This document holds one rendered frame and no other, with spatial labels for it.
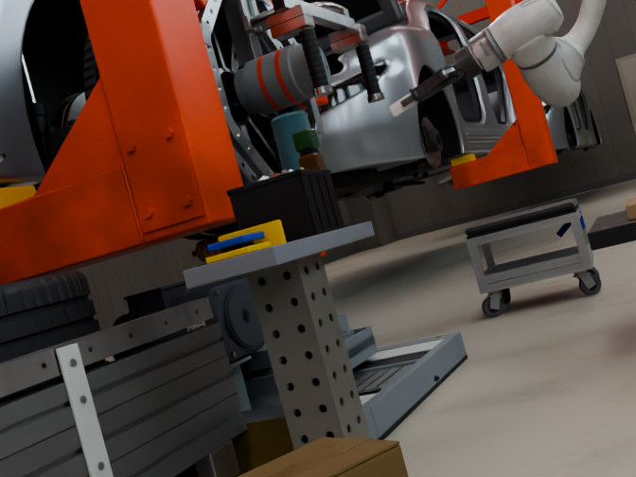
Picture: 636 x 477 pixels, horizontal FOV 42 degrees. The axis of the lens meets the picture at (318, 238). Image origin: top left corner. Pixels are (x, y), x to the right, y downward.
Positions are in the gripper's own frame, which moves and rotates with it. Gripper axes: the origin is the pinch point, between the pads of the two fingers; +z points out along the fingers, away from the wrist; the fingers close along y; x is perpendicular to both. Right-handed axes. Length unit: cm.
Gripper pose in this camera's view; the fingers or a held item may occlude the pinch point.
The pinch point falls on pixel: (402, 105)
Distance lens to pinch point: 205.0
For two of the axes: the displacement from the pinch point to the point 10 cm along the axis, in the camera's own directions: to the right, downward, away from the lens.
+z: -8.0, 4.9, 3.3
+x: 4.9, 8.7, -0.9
